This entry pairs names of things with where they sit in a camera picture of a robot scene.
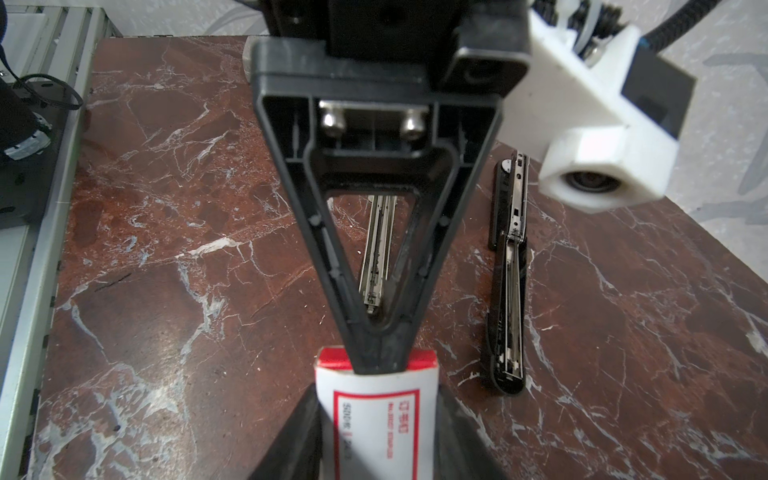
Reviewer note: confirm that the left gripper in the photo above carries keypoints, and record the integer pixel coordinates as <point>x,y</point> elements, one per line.
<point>468,47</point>

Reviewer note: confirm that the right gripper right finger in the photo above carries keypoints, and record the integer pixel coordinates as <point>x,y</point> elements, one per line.
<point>459,451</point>

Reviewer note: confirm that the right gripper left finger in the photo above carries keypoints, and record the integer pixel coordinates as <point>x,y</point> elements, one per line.
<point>296,452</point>

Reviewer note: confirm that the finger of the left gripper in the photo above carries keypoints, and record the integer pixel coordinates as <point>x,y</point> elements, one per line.
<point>289,126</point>

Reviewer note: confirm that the red white staple box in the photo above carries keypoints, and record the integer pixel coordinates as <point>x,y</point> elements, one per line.
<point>377,426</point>

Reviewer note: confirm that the white black stapler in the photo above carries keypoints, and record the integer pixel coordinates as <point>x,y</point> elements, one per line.
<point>375,264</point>

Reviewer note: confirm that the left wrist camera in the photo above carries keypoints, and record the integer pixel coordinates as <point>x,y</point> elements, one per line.
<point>606,132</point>

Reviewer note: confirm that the aluminium front rail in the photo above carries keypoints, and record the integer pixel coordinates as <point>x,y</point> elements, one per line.
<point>47,54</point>

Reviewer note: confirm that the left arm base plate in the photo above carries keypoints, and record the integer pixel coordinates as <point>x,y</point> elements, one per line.
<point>31,136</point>

